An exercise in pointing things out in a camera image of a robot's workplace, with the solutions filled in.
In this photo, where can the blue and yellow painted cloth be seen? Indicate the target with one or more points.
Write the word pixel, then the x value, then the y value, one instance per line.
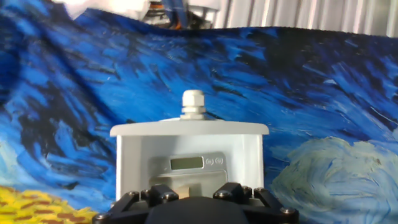
pixel 93 93

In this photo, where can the small digital scale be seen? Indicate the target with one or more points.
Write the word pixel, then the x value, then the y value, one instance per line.
pixel 199 177

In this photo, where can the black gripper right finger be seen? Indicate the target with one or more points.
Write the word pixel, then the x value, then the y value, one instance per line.
pixel 264 208

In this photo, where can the crumpled white paper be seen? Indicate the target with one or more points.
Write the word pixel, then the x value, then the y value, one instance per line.
pixel 102 6

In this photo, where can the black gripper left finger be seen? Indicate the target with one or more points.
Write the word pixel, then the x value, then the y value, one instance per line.
pixel 136 205

